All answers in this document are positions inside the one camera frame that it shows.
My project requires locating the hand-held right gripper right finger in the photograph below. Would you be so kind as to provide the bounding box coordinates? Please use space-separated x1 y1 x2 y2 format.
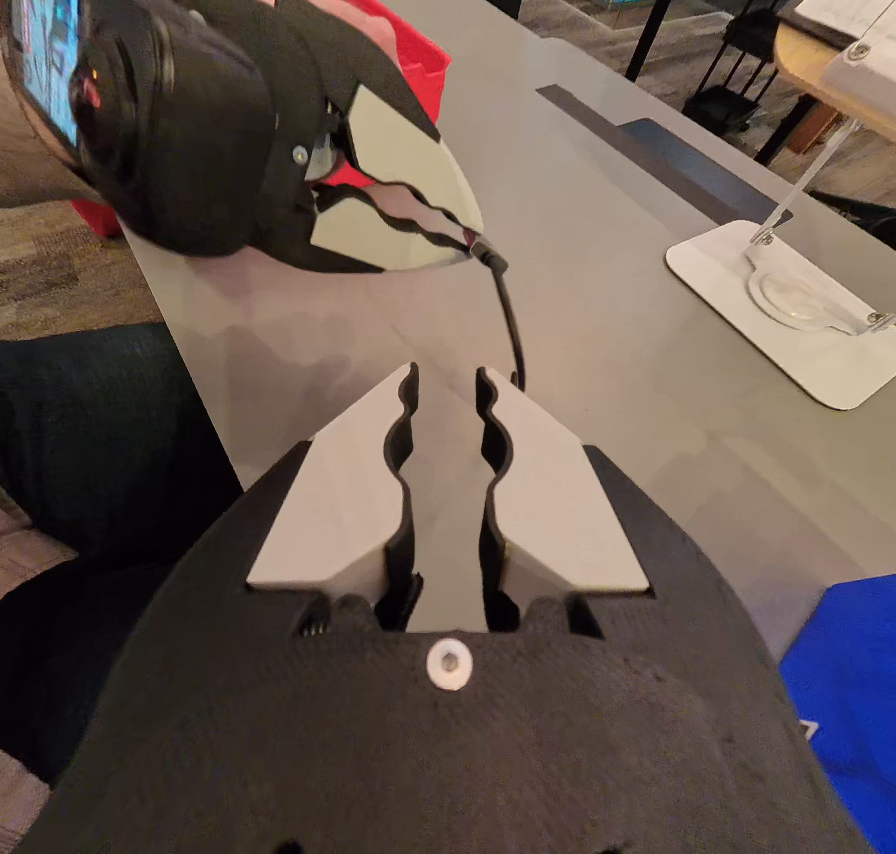
476 366 652 630

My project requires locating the small red plastic bin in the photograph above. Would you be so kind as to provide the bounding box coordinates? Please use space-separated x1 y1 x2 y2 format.
70 198 126 239

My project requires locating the black USB cable bundle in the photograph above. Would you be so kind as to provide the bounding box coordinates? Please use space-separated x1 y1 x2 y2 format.
465 233 527 392

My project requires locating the dark table cable flap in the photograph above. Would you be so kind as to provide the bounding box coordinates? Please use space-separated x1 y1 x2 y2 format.
535 84 795 229

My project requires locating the white document stand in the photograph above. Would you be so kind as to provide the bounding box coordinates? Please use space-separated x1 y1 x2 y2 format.
665 0 896 410

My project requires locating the person's plaid shirt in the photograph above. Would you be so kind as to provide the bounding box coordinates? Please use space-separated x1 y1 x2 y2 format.
0 490 78 854

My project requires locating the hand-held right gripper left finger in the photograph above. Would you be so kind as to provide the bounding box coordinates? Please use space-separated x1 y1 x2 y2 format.
245 361 426 630

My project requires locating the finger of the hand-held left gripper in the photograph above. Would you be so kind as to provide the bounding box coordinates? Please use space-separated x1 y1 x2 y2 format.
346 83 487 245
308 191 480 274

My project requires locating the blue plastic bin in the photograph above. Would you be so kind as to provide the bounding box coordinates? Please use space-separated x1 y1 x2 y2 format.
779 574 896 854

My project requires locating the black metal cart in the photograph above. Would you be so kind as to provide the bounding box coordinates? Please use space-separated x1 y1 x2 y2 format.
682 7 781 134

